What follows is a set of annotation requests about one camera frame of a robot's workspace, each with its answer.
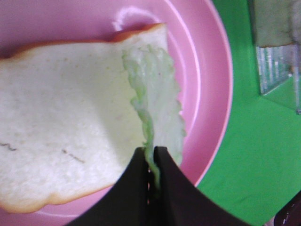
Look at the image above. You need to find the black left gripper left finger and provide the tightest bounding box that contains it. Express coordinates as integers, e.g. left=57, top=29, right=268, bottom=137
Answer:
left=68, top=147, right=148, bottom=226

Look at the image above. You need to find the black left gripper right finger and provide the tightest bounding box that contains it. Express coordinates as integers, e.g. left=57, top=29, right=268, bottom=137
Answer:
left=153, top=145, right=278, bottom=226

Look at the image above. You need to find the toast bread slice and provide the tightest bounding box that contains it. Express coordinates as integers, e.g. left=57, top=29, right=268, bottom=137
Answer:
left=0, top=24, right=167, bottom=213

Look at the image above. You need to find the green lettuce leaf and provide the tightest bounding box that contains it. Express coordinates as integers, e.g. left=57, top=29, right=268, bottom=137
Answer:
left=122, top=45, right=186, bottom=190

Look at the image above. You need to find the green tablecloth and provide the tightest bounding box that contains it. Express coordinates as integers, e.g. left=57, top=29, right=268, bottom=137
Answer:
left=198, top=0, right=301, bottom=226

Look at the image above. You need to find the pink plate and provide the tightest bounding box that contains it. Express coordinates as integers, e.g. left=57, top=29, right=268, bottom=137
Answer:
left=0, top=0, right=233, bottom=226

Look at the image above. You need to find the clear plastic tray right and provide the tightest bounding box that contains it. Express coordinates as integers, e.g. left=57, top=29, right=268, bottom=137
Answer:
left=255, top=44, right=301, bottom=115

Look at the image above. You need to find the upright bread slice right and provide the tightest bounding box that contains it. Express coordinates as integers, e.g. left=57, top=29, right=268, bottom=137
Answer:
left=249, top=0, right=301, bottom=48

